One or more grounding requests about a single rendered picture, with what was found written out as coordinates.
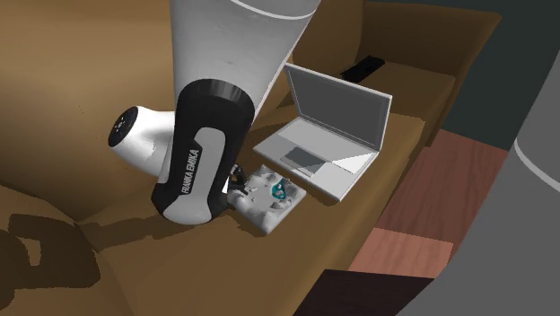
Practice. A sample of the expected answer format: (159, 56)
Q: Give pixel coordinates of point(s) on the grey open laptop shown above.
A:
(337, 109)

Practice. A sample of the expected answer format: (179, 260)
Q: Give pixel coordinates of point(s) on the black remote control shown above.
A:
(363, 68)

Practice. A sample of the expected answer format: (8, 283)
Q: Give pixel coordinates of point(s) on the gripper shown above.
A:
(236, 180)

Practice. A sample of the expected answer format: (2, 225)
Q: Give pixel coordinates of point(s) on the white flat box teal mark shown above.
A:
(262, 210)

